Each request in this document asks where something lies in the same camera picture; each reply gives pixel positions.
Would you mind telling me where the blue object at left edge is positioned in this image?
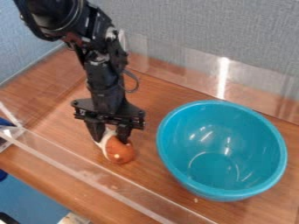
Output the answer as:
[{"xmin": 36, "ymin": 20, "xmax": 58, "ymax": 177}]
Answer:
[{"xmin": 0, "ymin": 116, "xmax": 16, "ymax": 182}]

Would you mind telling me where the clear acrylic front barrier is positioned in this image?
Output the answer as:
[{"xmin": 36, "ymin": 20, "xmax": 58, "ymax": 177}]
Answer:
[{"xmin": 0, "ymin": 102, "xmax": 217, "ymax": 224}]

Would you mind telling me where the brown toy mushroom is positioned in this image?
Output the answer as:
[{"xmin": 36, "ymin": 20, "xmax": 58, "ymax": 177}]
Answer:
[{"xmin": 96, "ymin": 129, "xmax": 136, "ymax": 165}]

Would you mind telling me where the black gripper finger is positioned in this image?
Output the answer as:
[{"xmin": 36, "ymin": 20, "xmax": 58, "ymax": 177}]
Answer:
[
  {"xmin": 116, "ymin": 124, "xmax": 132, "ymax": 144},
  {"xmin": 85, "ymin": 122, "xmax": 105, "ymax": 143}
]

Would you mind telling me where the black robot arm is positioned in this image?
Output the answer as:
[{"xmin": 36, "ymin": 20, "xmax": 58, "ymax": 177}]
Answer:
[{"xmin": 13, "ymin": 0, "xmax": 145, "ymax": 143}]

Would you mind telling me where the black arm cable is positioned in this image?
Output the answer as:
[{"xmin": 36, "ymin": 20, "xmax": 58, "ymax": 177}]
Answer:
[{"xmin": 117, "ymin": 68, "xmax": 140, "ymax": 95}]

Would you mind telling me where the clear acrylic back barrier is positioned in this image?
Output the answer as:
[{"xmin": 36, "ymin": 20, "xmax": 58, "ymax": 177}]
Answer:
[{"xmin": 125, "ymin": 32, "xmax": 299, "ymax": 125}]

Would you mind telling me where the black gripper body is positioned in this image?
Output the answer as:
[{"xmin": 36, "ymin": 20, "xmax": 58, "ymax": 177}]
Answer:
[{"xmin": 70, "ymin": 85, "xmax": 145, "ymax": 130}]

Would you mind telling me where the clear acrylic barrier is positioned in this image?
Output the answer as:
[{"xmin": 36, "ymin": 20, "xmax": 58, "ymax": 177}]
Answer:
[
  {"xmin": 125, "ymin": 32, "xmax": 299, "ymax": 125},
  {"xmin": 0, "ymin": 102, "xmax": 217, "ymax": 224}
]

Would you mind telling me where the blue plastic bowl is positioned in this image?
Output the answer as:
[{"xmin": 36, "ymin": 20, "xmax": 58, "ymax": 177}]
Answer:
[{"xmin": 156, "ymin": 100, "xmax": 287, "ymax": 201}]

